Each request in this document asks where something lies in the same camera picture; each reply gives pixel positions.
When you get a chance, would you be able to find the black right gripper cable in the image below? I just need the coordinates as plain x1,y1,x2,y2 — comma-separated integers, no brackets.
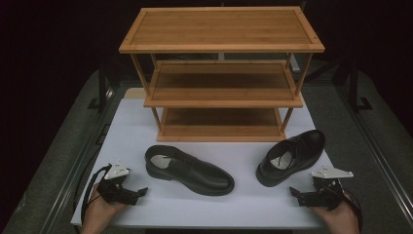
340,190,363,234

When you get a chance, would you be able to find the wooden three-tier shoe rack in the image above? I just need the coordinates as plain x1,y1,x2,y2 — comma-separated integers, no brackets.
118,5,326,143

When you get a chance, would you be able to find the black leather shoe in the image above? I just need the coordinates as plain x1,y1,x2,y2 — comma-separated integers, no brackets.
255,129,326,188
144,144,236,197

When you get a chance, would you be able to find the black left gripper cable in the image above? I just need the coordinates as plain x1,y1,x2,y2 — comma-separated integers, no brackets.
80,164,113,226

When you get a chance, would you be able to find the white table cover sheet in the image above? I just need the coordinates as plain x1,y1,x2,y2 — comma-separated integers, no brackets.
70,97,361,230

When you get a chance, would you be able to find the black metal stand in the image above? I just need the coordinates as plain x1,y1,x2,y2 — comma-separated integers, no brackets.
336,58,374,113
87,59,115,113

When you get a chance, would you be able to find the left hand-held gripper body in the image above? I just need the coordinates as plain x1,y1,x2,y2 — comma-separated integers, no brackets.
96,160,140,207

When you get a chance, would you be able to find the person's right hand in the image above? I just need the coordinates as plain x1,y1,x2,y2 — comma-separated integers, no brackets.
310,191,360,234

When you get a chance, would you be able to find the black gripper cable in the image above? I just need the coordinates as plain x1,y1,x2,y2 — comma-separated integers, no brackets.
80,164,113,226
340,190,363,234

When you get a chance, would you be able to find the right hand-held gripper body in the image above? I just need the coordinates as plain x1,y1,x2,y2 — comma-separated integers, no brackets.
311,165,355,211

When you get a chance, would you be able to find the person's left hand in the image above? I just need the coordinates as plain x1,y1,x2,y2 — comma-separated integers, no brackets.
80,183,129,234

